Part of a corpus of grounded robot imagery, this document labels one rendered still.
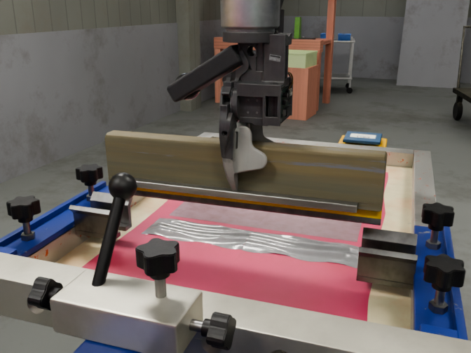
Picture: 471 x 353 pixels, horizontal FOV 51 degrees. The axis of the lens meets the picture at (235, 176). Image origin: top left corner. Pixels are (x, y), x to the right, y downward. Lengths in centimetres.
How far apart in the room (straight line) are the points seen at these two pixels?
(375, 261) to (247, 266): 19
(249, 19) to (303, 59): 533
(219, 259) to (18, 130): 369
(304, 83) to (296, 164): 532
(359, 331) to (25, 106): 407
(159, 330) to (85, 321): 7
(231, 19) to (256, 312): 35
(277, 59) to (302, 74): 533
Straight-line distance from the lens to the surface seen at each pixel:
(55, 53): 466
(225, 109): 64
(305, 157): 66
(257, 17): 63
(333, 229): 88
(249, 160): 66
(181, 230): 86
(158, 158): 73
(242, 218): 90
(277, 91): 63
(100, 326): 46
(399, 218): 95
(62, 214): 85
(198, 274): 73
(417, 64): 912
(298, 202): 67
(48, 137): 461
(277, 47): 64
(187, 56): 645
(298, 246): 80
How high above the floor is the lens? 132
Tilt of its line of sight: 19 degrees down
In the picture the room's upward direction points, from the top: straight up
